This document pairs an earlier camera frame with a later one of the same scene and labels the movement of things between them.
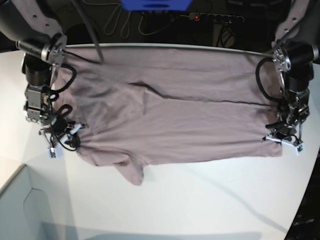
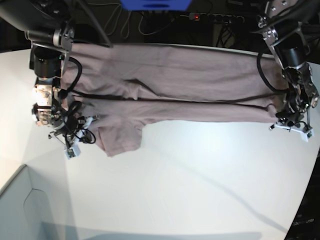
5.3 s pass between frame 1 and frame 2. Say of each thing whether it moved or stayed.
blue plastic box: stayed
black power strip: stayed
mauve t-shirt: moved
